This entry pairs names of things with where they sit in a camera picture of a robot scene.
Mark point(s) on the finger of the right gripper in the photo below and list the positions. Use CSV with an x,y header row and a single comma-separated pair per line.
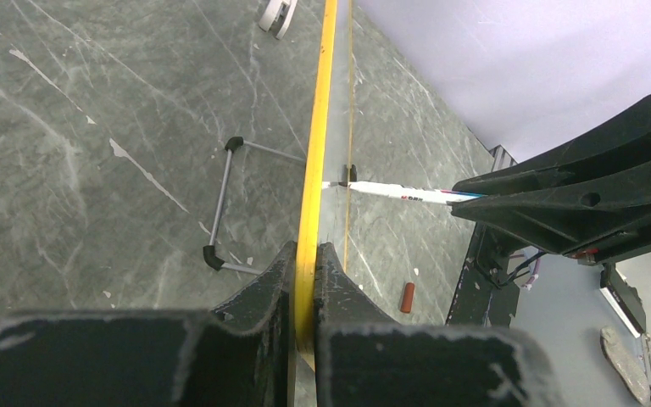
x,y
605,218
620,143

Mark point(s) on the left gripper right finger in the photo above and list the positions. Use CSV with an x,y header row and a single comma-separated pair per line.
x,y
363,357

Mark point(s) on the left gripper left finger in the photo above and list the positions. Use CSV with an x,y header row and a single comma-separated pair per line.
x,y
239,354

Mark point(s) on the brown marker cap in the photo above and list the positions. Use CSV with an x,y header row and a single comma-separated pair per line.
x,y
407,298

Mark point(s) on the yellow framed whiteboard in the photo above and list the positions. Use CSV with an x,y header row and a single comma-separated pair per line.
x,y
324,215

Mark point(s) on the white brown whiteboard marker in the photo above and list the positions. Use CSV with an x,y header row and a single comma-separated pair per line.
x,y
432,196

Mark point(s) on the black whiteboard foot clip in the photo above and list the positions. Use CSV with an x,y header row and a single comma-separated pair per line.
x,y
349,174

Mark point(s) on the white whiteboard eraser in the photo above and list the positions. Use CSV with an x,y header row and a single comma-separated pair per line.
x,y
277,17

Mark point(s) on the grey wire whiteboard stand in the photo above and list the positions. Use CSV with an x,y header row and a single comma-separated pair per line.
x,y
256,205

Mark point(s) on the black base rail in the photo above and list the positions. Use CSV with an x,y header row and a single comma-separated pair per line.
x,y
479,297

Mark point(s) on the aluminium frame rail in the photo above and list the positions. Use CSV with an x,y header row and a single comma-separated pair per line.
x,y
502,158

